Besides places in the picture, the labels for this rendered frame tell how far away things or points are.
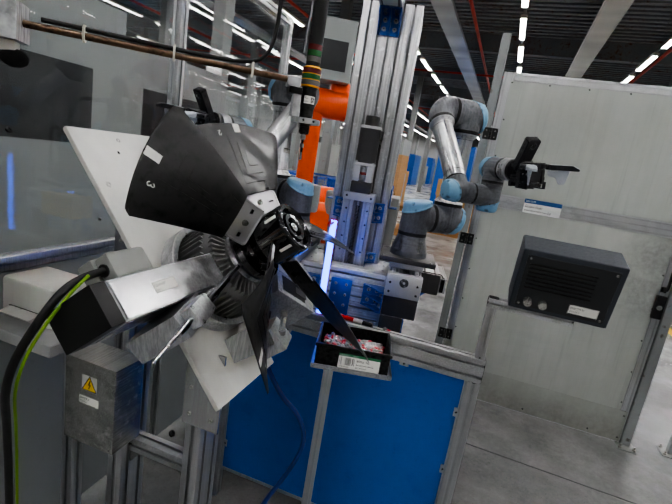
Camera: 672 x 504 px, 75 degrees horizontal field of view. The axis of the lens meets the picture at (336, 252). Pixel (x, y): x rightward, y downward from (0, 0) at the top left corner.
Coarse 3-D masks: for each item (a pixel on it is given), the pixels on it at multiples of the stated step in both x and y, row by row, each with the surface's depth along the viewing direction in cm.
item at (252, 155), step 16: (208, 128) 110; (224, 128) 112; (240, 128) 115; (256, 128) 118; (224, 144) 110; (240, 144) 111; (256, 144) 113; (272, 144) 117; (224, 160) 107; (240, 160) 108; (256, 160) 110; (272, 160) 112; (240, 176) 106; (256, 176) 107; (272, 176) 109; (256, 192) 105
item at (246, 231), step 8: (248, 200) 94; (248, 208) 94; (256, 208) 96; (240, 216) 93; (248, 216) 95; (256, 216) 96; (232, 224) 93; (240, 224) 94; (248, 224) 96; (256, 224) 97; (232, 232) 93; (240, 232) 95; (248, 232) 96; (240, 240) 95
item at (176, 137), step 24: (168, 120) 79; (168, 144) 79; (192, 144) 83; (144, 168) 75; (168, 168) 79; (192, 168) 82; (216, 168) 87; (144, 192) 76; (168, 192) 80; (192, 192) 83; (216, 192) 87; (240, 192) 91; (144, 216) 77; (168, 216) 81; (192, 216) 85; (216, 216) 89
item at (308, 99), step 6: (306, 90) 102; (312, 90) 102; (306, 96) 102; (312, 96) 102; (300, 102) 103; (306, 102) 102; (312, 102) 103; (300, 108) 104; (306, 108) 103; (312, 108) 103; (300, 114) 104; (306, 114) 103; (312, 114) 104; (300, 126) 104; (306, 126) 104; (300, 132) 104; (306, 132) 105
